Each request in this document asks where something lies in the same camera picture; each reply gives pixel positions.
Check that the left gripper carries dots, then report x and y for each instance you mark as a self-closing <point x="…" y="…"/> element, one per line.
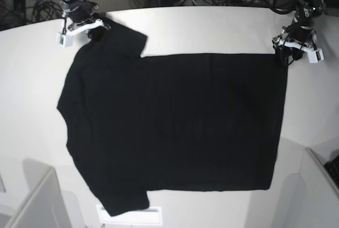
<point x="298" y="35"/>

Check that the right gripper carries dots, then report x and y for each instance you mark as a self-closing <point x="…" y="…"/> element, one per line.
<point x="81" y="17"/>

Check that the black T-shirt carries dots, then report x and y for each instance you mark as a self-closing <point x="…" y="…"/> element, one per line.
<point x="188" y="122"/>

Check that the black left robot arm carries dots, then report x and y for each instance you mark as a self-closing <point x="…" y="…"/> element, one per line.
<point x="308" y="10"/>

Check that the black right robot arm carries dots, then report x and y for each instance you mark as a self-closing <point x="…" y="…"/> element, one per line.
<point x="79" y="16"/>

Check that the black keyboard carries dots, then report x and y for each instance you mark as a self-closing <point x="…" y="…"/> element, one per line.
<point x="332" y="167"/>

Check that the white partition panel right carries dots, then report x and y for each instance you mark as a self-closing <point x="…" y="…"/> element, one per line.
<point x="308" y="198"/>

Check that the white partition panel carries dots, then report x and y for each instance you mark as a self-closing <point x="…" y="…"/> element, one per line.
<point x="44" y="205"/>
<point x="308" y="198"/>

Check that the white partition panel left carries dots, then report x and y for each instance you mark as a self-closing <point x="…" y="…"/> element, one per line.
<point x="44" y="205"/>

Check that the white table cable slot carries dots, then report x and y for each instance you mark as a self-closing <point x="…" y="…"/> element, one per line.
<point x="147" y="217"/>

